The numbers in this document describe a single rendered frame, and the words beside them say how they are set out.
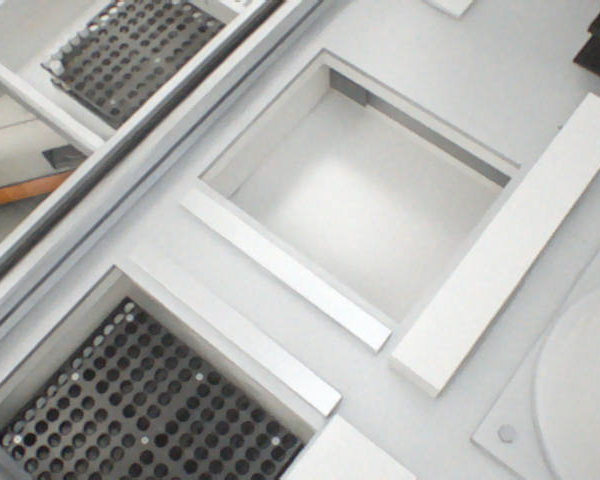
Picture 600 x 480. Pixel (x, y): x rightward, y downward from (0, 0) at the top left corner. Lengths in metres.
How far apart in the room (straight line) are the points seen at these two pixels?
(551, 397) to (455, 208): 0.28
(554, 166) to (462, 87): 0.14
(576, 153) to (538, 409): 0.23
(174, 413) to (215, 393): 0.04
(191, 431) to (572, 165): 0.42
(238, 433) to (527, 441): 0.25
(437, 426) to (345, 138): 0.38
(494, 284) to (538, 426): 0.12
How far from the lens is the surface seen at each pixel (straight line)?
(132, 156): 0.62
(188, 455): 0.61
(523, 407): 0.56
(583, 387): 0.49
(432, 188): 0.76
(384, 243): 0.73
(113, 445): 0.63
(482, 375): 0.57
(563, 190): 0.61
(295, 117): 0.78
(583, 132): 0.65
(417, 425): 0.56
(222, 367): 0.69
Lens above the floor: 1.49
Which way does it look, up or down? 66 degrees down
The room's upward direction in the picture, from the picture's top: 7 degrees counter-clockwise
